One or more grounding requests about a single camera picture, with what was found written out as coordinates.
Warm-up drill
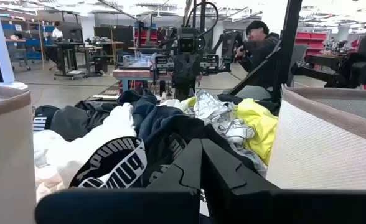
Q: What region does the grey line-print garment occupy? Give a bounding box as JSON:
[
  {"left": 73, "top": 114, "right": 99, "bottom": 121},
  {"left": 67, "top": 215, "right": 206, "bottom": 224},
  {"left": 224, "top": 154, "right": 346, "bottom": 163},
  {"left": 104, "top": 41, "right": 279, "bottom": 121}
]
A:
[{"left": 170, "top": 89, "right": 268, "bottom": 179}]

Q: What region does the red bin rack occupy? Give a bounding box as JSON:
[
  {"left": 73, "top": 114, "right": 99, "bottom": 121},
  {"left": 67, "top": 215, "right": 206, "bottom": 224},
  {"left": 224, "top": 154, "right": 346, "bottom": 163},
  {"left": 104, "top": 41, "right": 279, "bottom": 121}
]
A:
[{"left": 294, "top": 30, "right": 327, "bottom": 57}]

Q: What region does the black monitor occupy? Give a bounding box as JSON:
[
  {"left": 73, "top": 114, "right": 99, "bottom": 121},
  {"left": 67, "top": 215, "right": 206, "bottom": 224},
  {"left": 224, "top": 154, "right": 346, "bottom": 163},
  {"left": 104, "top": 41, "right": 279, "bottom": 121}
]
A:
[{"left": 94, "top": 24, "right": 134, "bottom": 50}]

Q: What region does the yellow garment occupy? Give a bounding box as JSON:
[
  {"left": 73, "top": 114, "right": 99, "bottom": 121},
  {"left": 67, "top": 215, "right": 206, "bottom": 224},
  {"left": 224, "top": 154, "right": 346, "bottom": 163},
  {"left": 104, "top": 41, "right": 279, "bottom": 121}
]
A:
[{"left": 182, "top": 96, "right": 279, "bottom": 167}]

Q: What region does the dark grey Puma underwear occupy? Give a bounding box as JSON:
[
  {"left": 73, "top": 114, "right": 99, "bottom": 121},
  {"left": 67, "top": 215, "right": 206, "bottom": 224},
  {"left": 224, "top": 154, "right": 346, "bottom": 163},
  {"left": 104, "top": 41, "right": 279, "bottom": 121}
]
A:
[{"left": 32, "top": 99, "right": 120, "bottom": 142}]

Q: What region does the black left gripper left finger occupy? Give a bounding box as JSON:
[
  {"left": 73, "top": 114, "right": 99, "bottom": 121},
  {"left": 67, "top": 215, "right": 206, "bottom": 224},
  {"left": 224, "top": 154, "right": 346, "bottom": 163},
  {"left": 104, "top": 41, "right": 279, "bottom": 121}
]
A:
[{"left": 35, "top": 138, "right": 202, "bottom": 224}]

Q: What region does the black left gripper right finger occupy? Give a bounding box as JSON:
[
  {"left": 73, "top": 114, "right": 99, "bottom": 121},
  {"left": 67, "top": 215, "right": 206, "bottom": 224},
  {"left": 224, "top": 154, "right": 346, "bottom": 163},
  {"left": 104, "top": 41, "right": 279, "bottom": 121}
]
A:
[{"left": 200, "top": 138, "right": 366, "bottom": 224}]

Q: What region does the beige fabric storage bin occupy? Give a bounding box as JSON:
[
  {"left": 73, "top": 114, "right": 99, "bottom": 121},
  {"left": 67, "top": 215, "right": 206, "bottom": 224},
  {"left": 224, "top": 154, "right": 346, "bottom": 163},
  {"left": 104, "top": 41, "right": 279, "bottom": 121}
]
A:
[
  {"left": 0, "top": 83, "right": 37, "bottom": 224},
  {"left": 265, "top": 86, "right": 366, "bottom": 190}
]

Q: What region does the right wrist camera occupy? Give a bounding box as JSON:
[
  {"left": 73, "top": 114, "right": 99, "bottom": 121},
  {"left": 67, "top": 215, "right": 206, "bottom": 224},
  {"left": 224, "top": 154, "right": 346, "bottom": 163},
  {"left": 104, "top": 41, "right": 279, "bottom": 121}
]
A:
[{"left": 177, "top": 33, "right": 197, "bottom": 54}]

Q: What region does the shelf with blue bins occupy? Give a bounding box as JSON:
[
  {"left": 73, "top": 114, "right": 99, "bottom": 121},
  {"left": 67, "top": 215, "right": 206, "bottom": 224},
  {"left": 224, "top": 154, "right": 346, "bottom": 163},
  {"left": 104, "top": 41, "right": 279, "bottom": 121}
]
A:
[{"left": 0, "top": 17, "right": 56, "bottom": 71}]

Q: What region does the person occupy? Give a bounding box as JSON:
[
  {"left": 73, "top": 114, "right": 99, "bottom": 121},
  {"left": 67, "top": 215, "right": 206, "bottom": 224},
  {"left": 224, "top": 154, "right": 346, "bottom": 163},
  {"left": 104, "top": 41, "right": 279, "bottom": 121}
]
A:
[
  {"left": 234, "top": 20, "right": 282, "bottom": 90},
  {"left": 51, "top": 20, "right": 64, "bottom": 40}
]

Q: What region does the black background robot station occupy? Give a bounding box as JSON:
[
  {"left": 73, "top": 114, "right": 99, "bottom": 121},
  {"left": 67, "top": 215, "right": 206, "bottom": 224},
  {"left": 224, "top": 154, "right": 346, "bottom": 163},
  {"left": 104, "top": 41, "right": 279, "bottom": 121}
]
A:
[{"left": 290, "top": 34, "right": 366, "bottom": 90}]

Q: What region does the white round stand base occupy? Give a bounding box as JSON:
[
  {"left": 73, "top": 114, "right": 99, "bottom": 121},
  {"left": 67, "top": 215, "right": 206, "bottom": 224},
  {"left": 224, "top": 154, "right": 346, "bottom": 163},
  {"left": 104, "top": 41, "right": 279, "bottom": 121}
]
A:
[{"left": 0, "top": 0, "right": 29, "bottom": 90}]

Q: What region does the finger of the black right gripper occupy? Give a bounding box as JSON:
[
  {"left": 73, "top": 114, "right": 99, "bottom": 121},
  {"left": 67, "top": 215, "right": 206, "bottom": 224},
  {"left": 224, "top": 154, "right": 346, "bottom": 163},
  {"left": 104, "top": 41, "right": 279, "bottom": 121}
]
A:
[
  {"left": 186, "top": 57, "right": 202, "bottom": 94},
  {"left": 172, "top": 57, "right": 187, "bottom": 94}
]

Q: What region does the wooden-top workbench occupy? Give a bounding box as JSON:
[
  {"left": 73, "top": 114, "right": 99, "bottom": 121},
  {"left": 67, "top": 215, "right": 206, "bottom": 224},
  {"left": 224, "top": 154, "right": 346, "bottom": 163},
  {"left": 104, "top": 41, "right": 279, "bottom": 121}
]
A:
[{"left": 113, "top": 68, "right": 174, "bottom": 94}]

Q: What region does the black cable loop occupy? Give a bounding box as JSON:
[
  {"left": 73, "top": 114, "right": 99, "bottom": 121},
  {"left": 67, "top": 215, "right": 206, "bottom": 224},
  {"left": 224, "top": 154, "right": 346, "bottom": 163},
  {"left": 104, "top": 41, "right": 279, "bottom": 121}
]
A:
[{"left": 184, "top": 1, "right": 220, "bottom": 40}]

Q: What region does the navy garment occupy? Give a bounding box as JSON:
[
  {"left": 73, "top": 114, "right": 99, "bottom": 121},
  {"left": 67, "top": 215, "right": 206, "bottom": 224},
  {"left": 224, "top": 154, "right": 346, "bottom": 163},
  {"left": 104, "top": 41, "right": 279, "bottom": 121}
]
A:
[{"left": 117, "top": 89, "right": 202, "bottom": 141}]

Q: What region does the clear plastic container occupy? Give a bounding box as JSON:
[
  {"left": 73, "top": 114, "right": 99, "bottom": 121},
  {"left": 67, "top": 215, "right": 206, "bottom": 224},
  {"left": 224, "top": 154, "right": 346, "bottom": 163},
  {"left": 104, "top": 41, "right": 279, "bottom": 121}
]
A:
[{"left": 122, "top": 52, "right": 155, "bottom": 70}]

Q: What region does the black Puma underwear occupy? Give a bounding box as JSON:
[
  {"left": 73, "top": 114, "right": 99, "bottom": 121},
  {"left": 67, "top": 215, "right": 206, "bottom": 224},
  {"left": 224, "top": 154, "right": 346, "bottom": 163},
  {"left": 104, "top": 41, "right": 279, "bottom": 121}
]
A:
[{"left": 69, "top": 124, "right": 202, "bottom": 190}]

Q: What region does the large white garment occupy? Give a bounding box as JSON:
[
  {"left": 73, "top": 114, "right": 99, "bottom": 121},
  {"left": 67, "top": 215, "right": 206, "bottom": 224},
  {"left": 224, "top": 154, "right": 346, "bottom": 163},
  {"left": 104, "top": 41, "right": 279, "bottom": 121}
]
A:
[{"left": 32, "top": 102, "right": 138, "bottom": 202}]

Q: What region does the black aluminium table frame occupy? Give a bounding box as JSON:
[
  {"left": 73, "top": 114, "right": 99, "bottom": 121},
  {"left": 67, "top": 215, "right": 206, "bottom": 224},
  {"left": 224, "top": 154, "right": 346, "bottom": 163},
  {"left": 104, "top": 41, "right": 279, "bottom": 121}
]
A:
[{"left": 228, "top": 0, "right": 304, "bottom": 103}]

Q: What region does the black rolling desk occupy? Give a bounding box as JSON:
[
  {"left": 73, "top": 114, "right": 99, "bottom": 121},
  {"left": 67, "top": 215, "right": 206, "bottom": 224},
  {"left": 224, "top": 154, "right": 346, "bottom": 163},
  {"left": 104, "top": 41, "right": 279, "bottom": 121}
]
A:
[{"left": 45, "top": 40, "right": 87, "bottom": 80}]

